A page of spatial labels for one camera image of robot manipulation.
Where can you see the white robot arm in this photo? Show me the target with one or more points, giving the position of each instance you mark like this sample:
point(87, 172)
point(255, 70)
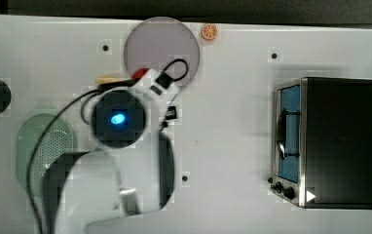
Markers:
point(130, 173)

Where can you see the green perforated strainer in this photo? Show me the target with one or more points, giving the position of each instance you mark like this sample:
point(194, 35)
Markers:
point(58, 140)

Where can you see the grey round plate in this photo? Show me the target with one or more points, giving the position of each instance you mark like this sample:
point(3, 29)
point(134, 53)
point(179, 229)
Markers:
point(156, 42)

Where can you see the orange slice toy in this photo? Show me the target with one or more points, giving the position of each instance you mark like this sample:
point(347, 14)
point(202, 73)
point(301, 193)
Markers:
point(209, 31)

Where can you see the peeled banana toy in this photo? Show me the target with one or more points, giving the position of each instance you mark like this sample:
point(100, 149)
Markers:
point(108, 79)

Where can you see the black toaster oven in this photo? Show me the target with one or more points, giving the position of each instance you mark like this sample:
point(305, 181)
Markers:
point(323, 143)

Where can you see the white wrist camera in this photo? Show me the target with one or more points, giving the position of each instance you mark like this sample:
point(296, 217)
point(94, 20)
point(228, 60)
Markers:
point(159, 85)

